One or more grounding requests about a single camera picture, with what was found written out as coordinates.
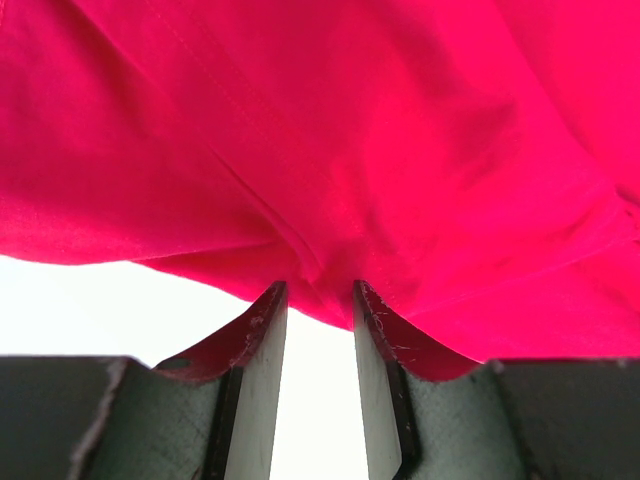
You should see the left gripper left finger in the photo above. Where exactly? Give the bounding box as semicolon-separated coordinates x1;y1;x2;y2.
1;282;287;479

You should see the magenta t shirt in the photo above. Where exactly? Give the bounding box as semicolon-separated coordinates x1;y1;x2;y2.
1;1;639;362

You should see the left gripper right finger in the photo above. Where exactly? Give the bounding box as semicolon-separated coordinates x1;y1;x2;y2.
353;281;639;479

